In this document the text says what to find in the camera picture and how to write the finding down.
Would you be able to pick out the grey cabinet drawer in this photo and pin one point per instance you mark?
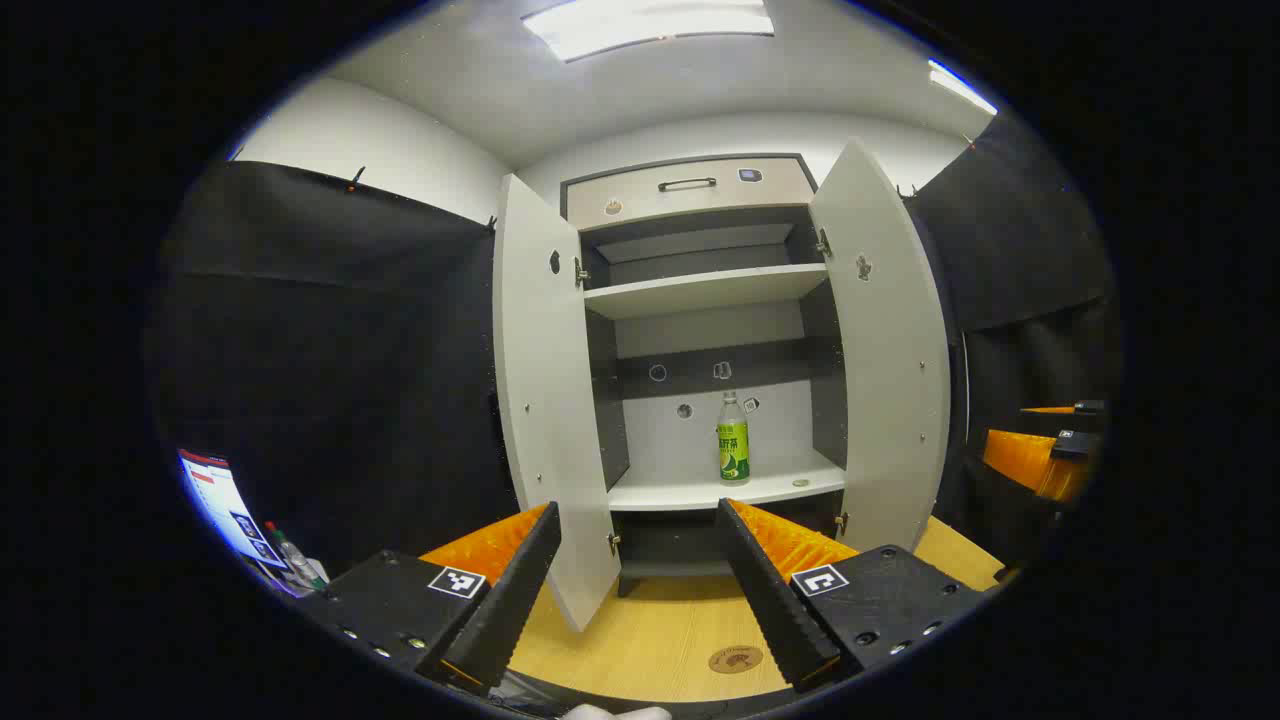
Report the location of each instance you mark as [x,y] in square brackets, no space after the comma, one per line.
[700,205]

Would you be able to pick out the grey cabinet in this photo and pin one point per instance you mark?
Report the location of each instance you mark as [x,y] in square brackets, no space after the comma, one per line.
[710,285]

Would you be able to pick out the marker pen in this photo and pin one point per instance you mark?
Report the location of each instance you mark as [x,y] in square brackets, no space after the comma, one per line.
[295,560]

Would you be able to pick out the grey cabinet door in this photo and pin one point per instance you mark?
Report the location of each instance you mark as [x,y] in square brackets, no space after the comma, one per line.
[550,400]
[885,350]

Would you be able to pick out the clear bottle with green label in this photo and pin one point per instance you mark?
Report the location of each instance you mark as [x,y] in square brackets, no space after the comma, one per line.
[733,450]

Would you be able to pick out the black backdrop cloth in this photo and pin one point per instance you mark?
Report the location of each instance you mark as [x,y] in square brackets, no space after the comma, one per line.
[330,380]

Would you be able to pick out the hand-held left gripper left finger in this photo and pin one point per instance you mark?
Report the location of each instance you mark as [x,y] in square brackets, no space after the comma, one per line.
[510,610]

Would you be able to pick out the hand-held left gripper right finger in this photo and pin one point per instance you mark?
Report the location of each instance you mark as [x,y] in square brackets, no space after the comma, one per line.
[765,600]

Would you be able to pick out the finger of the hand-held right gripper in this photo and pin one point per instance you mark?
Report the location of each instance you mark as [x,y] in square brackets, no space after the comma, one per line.
[1030,460]
[1088,408]

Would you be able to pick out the round brown coaster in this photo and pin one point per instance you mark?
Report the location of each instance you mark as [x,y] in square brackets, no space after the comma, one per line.
[736,659]

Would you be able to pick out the lit display screen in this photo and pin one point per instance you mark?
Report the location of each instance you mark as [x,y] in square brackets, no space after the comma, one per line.
[225,505]

